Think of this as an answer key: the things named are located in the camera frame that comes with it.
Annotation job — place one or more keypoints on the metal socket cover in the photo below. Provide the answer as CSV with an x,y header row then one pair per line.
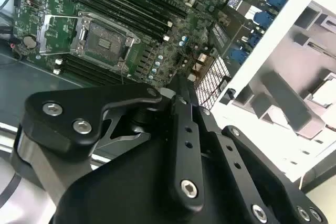
x,y
44,33

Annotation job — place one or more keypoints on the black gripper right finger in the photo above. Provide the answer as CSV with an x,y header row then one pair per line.
x,y
252,182

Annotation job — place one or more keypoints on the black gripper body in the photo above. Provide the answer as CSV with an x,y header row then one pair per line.
x,y
131,195

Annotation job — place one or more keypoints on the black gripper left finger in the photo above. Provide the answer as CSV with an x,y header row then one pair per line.
x,y
65,108

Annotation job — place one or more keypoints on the silver CPU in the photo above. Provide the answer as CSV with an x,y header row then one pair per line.
x,y
325,94

